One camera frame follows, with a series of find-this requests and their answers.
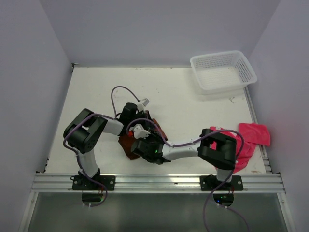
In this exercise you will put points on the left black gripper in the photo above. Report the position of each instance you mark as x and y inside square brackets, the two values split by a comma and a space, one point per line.
[146, 123]

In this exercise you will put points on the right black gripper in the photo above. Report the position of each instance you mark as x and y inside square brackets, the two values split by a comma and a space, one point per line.
[152, 135]

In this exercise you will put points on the brown towel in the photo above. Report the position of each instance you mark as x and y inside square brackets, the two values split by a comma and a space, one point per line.
[126, 142]

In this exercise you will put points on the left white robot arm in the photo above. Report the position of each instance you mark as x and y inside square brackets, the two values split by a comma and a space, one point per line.
[83, 133]

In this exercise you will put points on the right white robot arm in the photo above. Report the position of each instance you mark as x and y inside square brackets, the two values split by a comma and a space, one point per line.
[214, 147]

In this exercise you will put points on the white plastic basket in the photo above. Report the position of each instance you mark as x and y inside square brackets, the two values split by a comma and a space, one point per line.
[222, 72]

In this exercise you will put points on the pink towel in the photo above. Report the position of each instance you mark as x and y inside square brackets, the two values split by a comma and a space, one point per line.
[254, 134]

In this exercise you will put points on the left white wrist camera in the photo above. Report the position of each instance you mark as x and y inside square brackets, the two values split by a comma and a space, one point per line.
[143, 103]

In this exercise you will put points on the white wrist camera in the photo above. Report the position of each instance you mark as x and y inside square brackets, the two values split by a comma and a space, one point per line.
[143, 103]
[139, 131]

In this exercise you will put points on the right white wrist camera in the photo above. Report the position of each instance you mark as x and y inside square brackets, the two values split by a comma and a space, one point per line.
[139, 131]

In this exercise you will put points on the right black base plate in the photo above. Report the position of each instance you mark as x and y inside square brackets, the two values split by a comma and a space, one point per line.
[210, 182]

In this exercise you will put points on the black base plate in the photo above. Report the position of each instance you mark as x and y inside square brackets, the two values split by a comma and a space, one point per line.
[80, 182]
[210, 182]

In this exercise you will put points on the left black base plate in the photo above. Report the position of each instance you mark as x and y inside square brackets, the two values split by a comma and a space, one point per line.
[80, 182]

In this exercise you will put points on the aluminium mounting rail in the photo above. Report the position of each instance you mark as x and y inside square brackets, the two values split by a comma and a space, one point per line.
[159, 183]

